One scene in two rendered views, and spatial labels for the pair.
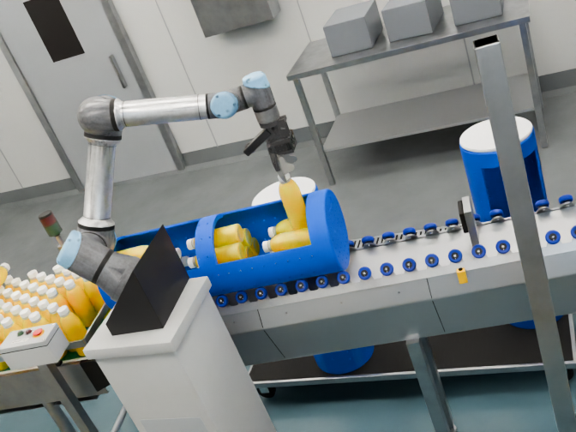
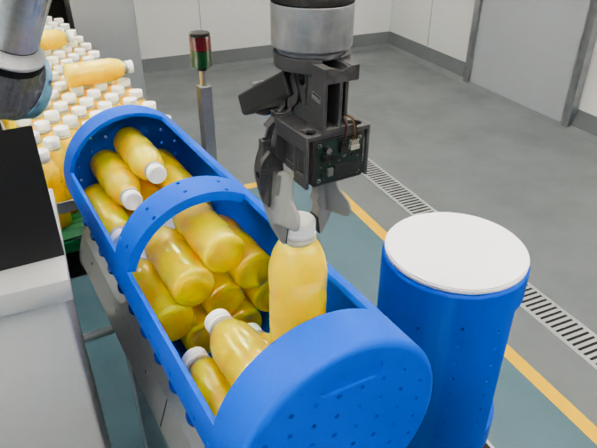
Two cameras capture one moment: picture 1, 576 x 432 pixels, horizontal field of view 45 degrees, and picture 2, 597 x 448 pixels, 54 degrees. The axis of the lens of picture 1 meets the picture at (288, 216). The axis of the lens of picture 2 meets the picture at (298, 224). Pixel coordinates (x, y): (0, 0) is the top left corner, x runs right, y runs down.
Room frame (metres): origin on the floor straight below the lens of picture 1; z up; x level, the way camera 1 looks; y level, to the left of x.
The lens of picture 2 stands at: (1.68, -0.40, 1.67)
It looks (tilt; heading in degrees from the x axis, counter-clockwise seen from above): 31 degrees down; 41
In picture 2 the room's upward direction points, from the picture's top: straight up
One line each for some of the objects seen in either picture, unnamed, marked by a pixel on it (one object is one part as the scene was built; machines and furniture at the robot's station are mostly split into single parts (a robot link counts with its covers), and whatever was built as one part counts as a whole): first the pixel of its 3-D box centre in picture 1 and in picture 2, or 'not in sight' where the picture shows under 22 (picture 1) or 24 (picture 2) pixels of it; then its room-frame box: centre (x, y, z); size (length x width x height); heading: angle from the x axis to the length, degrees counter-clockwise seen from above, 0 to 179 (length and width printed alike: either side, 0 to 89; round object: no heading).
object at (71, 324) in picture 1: (75, 331); (50, 191); (2.25, 0.88, 0.99); 0.07 x 0.07 x 0.19
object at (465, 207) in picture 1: (469, 224); not in sight; (1.93, -0.54, 1.00); 0.10 x 0.04 x 0.15; 161
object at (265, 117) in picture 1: (267, 113); (314, 26); (2.10, -0.06, 1.55); 0.08 x 0.08 x 0.05
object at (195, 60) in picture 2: (52, 228); (201, 57); (2.83, 0.96, 1.18); 0.06 x 0.06 x 0.05
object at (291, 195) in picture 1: (293, 201); (298, 295); (2.11, -0.03, 1.23); 0.07 x 0.07 x 0.19
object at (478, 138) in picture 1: (495, 134); not in sight; (2.42, -0.87, 1.03); 0.28 x 0.28 x 0.01
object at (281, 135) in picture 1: (278, 135); (314, 114); (2.10, -0.06, 1.47); 0.09 x 0.08 x 0.12; 71
